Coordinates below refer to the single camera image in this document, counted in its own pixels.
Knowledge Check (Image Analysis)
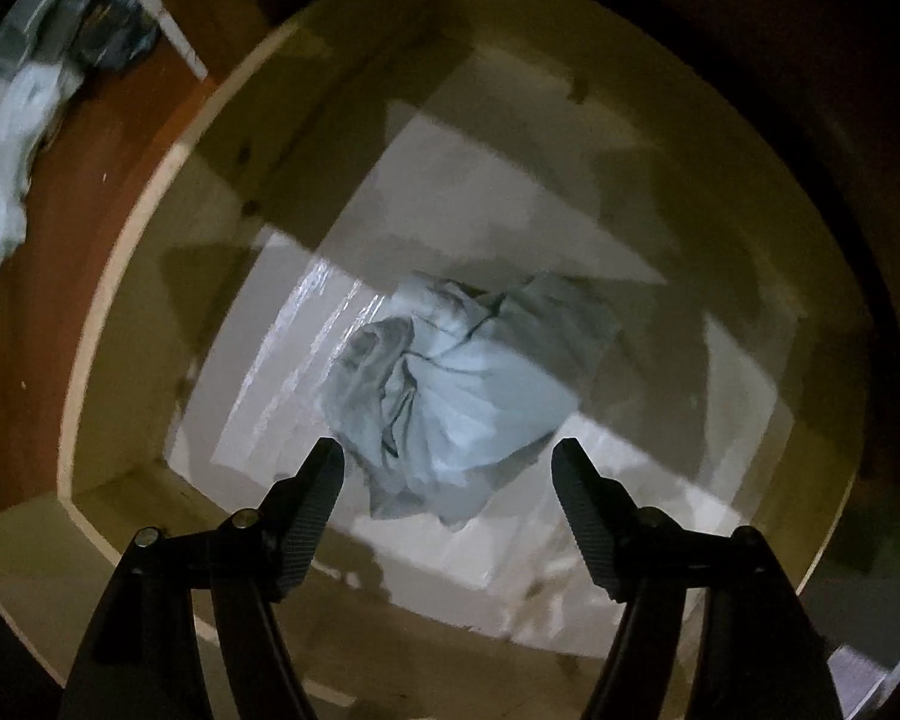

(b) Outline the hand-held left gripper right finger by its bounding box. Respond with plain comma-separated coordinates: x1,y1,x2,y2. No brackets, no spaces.
551,436,845,720

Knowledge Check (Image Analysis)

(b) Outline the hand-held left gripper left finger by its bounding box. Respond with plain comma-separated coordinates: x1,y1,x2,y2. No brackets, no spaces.
60,436,346,720

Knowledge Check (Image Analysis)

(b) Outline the grey underwear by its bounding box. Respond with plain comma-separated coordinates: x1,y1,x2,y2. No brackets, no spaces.
316,270,622,530

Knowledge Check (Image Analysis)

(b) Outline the wooden drawer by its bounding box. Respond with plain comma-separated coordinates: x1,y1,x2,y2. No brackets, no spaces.
0,0,882,720

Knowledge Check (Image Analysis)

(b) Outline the white paper drawer liner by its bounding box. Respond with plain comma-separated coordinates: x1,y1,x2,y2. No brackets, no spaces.
166,45,796,642

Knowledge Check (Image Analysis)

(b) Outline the white floral cloth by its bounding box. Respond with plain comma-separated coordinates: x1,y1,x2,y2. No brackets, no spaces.
0,60,83,278

